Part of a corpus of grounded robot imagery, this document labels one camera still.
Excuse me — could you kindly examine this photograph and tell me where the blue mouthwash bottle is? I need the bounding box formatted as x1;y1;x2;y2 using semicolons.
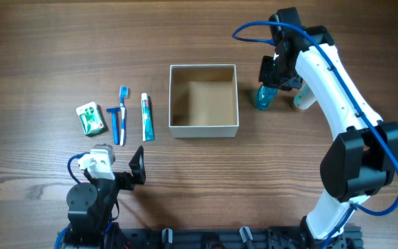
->
255;85;278;111

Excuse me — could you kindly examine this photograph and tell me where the white lotion tube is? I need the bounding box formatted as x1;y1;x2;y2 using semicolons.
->
292;84;316;111

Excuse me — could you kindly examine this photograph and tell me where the green white soap box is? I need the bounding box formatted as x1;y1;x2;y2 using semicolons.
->
75;102;106;136

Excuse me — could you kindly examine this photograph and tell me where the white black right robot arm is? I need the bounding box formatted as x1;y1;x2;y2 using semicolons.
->
256;21;398;248

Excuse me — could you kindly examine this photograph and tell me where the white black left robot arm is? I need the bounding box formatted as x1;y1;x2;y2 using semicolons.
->
54;145;146;249

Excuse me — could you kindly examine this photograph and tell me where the teal toothpaste tube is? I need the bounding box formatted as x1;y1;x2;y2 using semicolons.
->
141;93;155;141

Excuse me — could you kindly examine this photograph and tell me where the blue disposable razor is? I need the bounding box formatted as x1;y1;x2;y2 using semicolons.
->
106;107;120;145

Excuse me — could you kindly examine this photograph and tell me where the blue white toothbrush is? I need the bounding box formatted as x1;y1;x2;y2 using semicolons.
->
119;86;129;146

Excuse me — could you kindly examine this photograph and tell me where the white open cardboard box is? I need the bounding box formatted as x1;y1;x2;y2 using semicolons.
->
169;64;239;138

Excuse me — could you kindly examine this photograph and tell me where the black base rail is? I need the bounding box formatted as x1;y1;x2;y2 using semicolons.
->
55;225;362;249

